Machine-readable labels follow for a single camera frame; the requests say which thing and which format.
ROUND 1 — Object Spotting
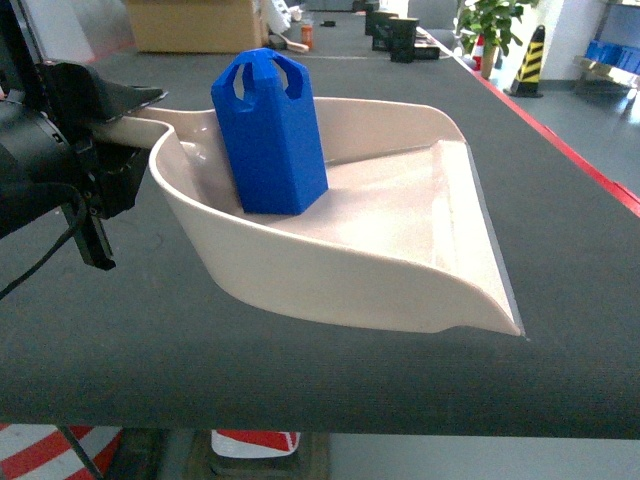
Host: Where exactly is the black cable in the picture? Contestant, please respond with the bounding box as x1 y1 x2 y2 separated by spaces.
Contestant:
0 182 89 301

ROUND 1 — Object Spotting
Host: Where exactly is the red white traffic cone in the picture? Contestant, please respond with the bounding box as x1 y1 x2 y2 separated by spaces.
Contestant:
471 35 484 71

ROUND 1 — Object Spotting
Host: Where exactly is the cardboard box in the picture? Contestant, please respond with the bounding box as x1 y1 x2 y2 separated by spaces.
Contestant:
125 0 268 54

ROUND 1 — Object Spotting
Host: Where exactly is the orange can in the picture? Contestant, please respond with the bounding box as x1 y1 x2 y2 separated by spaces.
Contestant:
301 24 313 49

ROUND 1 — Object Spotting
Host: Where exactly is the red table frame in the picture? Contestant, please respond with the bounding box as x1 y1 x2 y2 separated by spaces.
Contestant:
419 24 640 218

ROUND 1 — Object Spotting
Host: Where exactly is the steel shelf rack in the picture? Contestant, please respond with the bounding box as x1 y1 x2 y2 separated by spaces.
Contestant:
574 1 639 117

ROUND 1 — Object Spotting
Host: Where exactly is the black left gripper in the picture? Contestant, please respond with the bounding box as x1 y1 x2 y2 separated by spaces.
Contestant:
1 62 167 271

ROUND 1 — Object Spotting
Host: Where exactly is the blue bin on rack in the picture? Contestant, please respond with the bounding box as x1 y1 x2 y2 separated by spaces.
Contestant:
585 40 640 74

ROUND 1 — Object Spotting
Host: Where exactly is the blue plastic part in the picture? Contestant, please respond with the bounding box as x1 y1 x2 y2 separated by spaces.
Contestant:
211 48 328 215

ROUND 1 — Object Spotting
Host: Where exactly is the yellow black traffic cone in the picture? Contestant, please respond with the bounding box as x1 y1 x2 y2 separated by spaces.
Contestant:
503 25 546 98

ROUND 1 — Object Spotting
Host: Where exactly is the potted green plant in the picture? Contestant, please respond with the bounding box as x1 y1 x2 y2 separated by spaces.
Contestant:
458 0 538 80

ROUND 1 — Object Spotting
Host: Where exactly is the beige plastic dustpan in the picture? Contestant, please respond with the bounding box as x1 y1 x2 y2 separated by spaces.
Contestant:
94 97 525 336

